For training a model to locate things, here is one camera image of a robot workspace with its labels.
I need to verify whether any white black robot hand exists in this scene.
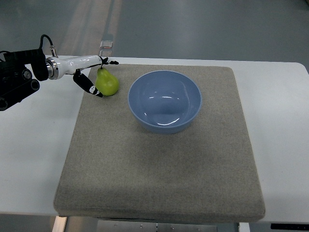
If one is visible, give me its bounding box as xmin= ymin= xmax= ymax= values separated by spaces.
xmin=45 ymin=55 xmax=119 ymax=97

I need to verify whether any green pear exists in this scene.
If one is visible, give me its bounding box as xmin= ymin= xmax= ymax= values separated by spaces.
xmin=95 ymin=68 xmax=119 ymax=96

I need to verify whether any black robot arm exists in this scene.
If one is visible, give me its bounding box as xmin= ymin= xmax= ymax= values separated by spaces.
xmin=0 ymin=48 xmax=49 ymax=111

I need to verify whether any blue bowl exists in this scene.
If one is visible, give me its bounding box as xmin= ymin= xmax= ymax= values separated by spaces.
xmin=127 ymin=70 xmax=202 ymax=134

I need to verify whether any metal floor plate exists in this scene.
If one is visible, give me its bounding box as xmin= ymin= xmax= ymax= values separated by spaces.
xmin=99 ymin=41 xmax=112 ymax=57

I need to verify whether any beige fabric mat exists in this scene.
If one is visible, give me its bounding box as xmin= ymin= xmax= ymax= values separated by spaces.
xmin=54 ymin=64 xmax=266 ymax=224

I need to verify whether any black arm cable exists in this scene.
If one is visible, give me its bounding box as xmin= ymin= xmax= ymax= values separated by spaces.
xmin=40 ymin=34 xmax=56 ymax=58

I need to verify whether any grey table frame base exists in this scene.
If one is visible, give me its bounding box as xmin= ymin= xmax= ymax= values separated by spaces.
xmin=52 ymin=216 xmax=250 ymax=232

